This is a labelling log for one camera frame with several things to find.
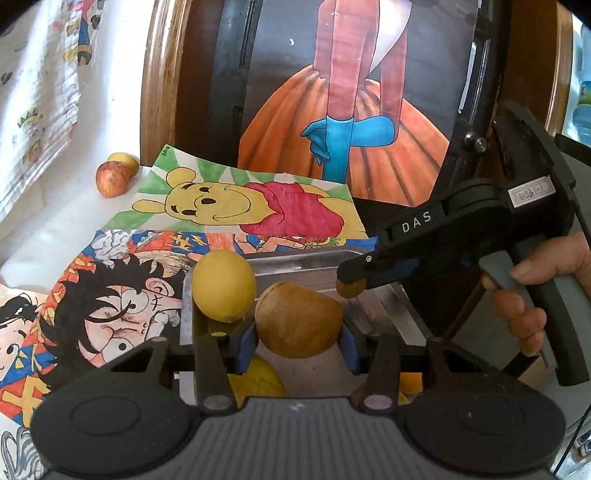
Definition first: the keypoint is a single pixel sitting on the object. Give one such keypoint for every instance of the black frame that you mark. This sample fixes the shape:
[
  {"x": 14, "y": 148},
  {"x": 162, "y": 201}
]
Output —
[{"x": 231, "y": 83}]

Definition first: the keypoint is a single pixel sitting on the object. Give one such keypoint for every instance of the person's right hand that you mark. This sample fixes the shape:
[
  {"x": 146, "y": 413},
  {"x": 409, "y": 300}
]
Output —
[{"x": 558, "y": 258}]

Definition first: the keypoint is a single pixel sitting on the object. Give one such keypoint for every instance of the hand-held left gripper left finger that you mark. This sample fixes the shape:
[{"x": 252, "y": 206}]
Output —
[{"x": 247, "y": 348}]

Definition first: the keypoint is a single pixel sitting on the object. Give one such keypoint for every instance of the orange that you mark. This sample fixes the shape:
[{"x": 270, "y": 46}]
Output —
[{"x": 410, "y": 383}]

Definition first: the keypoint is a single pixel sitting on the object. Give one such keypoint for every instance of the brown kiwi with sticker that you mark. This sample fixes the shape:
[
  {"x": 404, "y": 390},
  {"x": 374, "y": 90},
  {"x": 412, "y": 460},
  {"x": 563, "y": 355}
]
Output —
[{"x": 300, "y": 321}]

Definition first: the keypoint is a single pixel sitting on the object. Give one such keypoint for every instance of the green-brown speckled pear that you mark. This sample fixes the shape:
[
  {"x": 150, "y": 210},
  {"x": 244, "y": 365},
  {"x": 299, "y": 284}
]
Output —
[{"x": 349, "y": 289}]

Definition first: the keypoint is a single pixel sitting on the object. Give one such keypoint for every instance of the yellow lemon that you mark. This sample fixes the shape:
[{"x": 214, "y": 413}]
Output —
[
  {"x": 256, "y": 378},
  {"x": 224, "y": 286}
]

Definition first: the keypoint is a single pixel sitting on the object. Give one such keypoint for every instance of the metal tray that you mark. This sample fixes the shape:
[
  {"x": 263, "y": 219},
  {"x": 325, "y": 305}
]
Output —
[{"x": 300, "y": 267}]

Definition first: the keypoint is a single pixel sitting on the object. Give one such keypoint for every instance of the white printed blanket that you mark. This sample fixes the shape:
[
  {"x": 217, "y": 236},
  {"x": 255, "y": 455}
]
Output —
[{"x": 41, "y": 92}]

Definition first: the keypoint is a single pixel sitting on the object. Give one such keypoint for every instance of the wooden frame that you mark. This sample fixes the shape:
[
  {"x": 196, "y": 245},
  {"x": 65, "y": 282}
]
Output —
[{"x": 161, "y": 92}]

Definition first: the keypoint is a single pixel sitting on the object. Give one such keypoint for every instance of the plastic water bottle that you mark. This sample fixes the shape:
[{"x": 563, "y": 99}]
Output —
[{"x": 584, "y": 108}]

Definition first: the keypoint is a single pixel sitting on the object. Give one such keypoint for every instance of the red apple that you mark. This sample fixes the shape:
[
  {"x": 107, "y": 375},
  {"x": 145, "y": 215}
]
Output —
[{"x": 113, "y": 180}]

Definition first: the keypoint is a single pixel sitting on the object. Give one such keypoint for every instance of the straw hat cartoon drawing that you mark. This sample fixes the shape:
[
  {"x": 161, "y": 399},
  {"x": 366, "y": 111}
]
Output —
[{"x": 124, "y": 300}]

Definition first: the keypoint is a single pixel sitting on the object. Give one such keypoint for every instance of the yellow bear drawing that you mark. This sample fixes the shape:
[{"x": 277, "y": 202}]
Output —
[{"x": 240, "y": 207}]

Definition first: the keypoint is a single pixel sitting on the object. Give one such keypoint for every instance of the small yellow fruit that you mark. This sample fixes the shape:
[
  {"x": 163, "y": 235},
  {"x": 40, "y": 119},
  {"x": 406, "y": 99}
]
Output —
[{"x": 125, "y": 160}]

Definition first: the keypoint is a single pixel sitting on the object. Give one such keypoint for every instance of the orange dress woman poster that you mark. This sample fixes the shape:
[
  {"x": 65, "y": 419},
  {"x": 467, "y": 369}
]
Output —
[{"x": 351, "y": 115}]

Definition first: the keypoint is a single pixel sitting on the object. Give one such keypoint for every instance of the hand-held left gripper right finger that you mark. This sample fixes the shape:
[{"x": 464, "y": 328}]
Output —
[{"x": 350, "y": 348}]

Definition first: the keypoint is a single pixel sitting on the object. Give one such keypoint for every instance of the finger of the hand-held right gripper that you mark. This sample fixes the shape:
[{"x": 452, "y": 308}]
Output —
[
  {"x": 392, "y": 278},
  {"x": 369, "y": 263}
]

